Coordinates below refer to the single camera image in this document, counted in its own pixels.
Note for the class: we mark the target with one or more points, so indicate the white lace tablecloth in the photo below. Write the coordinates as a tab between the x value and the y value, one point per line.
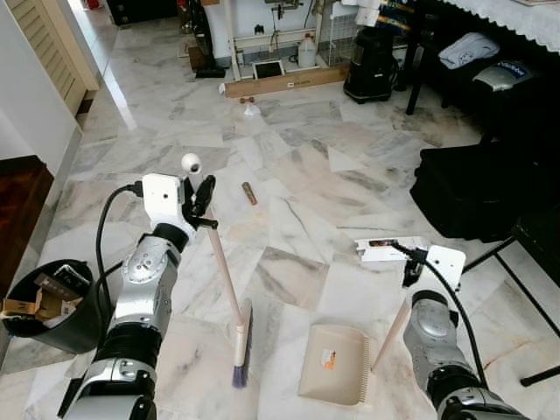
516	22

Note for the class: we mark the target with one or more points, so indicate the black upright appliance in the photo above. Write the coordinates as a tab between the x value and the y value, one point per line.
203	44

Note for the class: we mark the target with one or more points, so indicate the small white-framed tablet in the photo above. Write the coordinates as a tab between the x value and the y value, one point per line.
268	70

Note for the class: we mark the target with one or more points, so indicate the black vacuum cleaner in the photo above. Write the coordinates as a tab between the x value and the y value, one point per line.
372	70

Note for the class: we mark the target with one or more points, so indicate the long brown cardboard box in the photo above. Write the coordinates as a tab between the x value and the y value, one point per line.
289	83

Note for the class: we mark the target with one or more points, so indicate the white plastic jug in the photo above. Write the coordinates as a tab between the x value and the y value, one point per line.
307	54

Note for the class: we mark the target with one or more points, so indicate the cardboard scraps in bin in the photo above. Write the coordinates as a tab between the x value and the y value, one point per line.
48	302

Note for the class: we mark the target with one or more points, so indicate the white metal rack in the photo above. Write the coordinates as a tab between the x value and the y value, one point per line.
234	35

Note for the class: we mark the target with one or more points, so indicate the beige louvre door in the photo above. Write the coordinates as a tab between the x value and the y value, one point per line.
52	44

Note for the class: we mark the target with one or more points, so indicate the small white floor scrap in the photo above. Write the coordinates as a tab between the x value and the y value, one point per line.
251	109

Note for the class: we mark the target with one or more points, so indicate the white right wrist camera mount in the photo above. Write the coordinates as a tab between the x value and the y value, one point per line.
446	262

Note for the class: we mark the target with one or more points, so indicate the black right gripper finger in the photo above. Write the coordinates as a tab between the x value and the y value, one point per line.
407	275
416	278

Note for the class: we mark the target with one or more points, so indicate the grey bag with blue print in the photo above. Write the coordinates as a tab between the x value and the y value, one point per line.
503	77

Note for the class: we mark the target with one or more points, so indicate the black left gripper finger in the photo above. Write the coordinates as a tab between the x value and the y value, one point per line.
187	192
206	197

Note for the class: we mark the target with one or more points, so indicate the large black bag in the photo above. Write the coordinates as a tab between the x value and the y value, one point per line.
481	188

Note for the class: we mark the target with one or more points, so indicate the black wooden table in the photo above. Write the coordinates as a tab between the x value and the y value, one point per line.
418	79

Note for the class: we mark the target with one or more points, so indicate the folded white cloth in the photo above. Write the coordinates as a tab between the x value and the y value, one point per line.
468	50

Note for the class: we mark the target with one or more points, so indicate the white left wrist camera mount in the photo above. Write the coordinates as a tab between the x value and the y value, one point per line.
162	199

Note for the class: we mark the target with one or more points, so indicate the black metal-framed chair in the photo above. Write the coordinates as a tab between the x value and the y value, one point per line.
538	236

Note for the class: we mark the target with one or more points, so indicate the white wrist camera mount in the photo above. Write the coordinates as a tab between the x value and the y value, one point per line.
446	262
162	199

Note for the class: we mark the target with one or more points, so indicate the flat white box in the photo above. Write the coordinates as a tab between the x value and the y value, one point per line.
381	254

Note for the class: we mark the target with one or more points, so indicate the small brown stick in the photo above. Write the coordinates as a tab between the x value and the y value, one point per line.
250	193

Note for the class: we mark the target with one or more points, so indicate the dark wooden staircase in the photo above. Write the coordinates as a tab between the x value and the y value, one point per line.
22	210

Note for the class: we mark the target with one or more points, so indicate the beige broom with purple bristles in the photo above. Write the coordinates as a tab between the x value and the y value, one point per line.
226	280

